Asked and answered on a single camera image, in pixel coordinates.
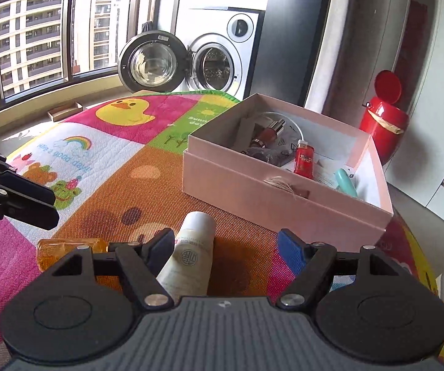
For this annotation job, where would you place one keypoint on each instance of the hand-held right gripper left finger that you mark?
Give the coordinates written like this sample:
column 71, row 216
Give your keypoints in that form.
column 164, row 247

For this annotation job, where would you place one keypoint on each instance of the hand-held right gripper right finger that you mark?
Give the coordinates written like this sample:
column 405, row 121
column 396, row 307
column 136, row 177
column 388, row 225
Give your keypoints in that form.
column 289, row 245

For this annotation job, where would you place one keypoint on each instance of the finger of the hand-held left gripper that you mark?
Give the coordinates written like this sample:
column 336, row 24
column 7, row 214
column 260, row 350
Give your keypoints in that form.
column 24, row 185
column 28, row 212

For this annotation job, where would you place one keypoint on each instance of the white lotion bottle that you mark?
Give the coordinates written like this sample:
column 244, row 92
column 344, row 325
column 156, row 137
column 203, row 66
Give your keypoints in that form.
column 191, row 255

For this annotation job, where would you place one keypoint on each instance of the pink cardboard box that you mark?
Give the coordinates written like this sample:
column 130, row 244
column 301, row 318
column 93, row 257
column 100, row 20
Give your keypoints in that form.
column 245, row 193

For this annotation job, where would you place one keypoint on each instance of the amber liquid bottle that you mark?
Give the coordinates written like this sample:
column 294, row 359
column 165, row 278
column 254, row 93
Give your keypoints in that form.
column 63, row 250

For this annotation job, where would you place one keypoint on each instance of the twine with brown tag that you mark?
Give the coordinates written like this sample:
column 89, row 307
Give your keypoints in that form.
column 301, row 192

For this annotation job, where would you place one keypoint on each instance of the white paper packet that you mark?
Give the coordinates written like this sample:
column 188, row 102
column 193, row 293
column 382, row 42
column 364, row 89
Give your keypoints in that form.
column 328, row 174

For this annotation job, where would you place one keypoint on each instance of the teal plastic object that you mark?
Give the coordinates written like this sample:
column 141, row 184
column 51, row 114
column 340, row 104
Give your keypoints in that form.
column 345, row 183

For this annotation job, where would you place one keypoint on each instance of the red lighter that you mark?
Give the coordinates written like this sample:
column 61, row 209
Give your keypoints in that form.
column 304, row 162

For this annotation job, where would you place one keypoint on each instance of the small cardboard tray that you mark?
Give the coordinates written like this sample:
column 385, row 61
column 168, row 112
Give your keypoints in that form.
column 65, row 111

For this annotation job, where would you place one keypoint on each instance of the colourful cartoon play mat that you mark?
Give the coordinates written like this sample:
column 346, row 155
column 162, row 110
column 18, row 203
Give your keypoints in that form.
column 129, row 154

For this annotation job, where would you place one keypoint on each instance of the red perfume bottle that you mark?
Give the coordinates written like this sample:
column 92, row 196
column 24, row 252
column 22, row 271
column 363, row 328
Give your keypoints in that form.
column 268, row 135

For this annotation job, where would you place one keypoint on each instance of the round clear disc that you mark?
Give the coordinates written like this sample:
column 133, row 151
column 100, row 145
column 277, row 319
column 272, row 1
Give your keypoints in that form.
column 290, row 128

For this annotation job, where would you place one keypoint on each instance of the red trash bin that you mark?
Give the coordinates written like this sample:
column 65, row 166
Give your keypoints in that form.
column 380, row 123

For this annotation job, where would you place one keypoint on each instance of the black-framed window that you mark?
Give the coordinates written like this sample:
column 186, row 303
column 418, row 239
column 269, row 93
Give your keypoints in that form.
column 71, row 27

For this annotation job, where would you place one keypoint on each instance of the round washing machine door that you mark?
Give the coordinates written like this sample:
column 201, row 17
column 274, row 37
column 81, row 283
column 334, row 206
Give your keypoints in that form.
column 150, row 62

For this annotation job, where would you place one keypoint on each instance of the silver washing machine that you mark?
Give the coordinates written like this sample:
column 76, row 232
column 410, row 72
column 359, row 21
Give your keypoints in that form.
column 241, row 69

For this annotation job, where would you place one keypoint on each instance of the dark cloth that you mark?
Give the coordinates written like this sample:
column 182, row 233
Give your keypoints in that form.
column 147, row 27

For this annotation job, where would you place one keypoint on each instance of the dark door panel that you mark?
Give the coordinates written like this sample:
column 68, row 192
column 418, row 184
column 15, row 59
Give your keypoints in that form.
column 287, row 27

